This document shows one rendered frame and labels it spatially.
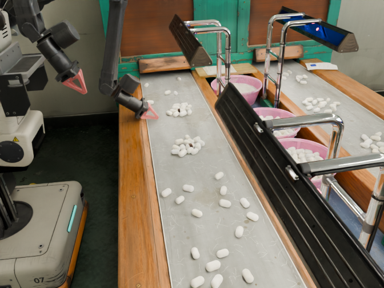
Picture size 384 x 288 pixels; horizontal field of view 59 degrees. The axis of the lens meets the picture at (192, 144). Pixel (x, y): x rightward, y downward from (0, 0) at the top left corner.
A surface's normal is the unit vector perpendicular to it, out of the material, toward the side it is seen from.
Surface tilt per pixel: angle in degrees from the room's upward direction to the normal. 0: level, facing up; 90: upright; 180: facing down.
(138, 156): 0
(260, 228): 0
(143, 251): 0
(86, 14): 90
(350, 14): 90
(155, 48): 90
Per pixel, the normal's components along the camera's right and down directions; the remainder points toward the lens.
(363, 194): -0.98, 0.12
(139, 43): 0.18, 0.50
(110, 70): -0.04, 0.04
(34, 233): -0.04, -0.86
